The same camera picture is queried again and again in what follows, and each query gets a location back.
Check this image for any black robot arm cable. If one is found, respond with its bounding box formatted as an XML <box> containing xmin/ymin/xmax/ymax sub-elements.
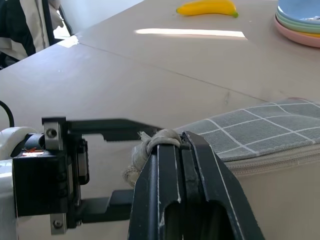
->
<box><xmin>0</xmin><ymin>99</ymin><xmax>15</xmax><ymax>129</ymax></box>

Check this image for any grey knotted zipper pull cord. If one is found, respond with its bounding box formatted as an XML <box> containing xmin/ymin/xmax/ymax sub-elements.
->
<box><xmin>120</xmin><ymin>128</ymin><xmax>182</xmax><ymax>188</ymax></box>

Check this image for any yellow plate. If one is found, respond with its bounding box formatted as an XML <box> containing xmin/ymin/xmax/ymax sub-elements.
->
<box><xmin>297</xmin><ymin>30</ymin><xmax>320</xmax><ymax>39</ymax></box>

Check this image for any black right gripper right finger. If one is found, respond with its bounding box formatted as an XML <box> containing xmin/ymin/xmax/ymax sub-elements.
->
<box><xmin>180</xmin><ymin>130</ymin><xmax>266</xmax><ymax>240</ymax></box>

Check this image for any mint green plate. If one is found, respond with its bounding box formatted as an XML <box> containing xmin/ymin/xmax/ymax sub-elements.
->
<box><xmin>274</xmin><ymin>15</ymin><xmax>320</xmax><ymax>35</ymax></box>

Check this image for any black chair frame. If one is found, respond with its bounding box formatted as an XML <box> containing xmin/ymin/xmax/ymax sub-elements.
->
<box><xmin>42</xmin><ymin>0</ymin><xmax>74</xmax><ymax>47</ymax></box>

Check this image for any black and beige jacket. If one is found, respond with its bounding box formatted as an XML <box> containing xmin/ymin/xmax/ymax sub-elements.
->
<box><xmin>0</xmin><ymin>0</ymin><xmax>65</xmax><ymax>62</ymax></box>

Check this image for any pink plate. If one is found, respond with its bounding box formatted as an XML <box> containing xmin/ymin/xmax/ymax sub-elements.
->
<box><xmin>273</xmin><ymin>17</ymin><xmax>320</xmax><ymax>49</ymax></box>

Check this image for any blue plate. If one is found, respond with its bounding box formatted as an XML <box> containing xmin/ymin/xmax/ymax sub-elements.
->
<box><xmin>276</xmin><ymin>0</ymin><xmax>320</xmax><ymax>23</ymax></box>

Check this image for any yellow banana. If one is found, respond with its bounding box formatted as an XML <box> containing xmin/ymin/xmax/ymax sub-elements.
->
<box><xmin>175</xmin><ymin>0</ymin><xmax>240</xmax><ymax>19</ymax></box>

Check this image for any grey plaid pouch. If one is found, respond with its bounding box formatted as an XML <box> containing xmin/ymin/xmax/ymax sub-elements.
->
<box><xmin>174</xmin><ymin>97</ymin><xmax>320</xmax><ymax>179</ymax></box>

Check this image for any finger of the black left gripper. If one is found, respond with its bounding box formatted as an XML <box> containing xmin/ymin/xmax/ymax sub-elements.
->
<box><xmin>66</xmin><ymin>118</ymin><xmax>165</xmax><ymax>144</ymax></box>
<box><xmin>79</xmin><ymin>189</ymin><xmax>136</xmax><ymax>224</ymax></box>

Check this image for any light green plate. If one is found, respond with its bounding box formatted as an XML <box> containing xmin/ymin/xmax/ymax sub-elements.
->
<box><xmin>275</xmin><ymin>11</ymin><xmax>320</xmax><ymax>29</ymax></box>

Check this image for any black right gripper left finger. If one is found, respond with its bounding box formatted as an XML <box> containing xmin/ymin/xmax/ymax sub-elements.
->
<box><xmin>127</xmin><ymin>143</ymin><xmax>185</xmax><ymax>240</ymax></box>

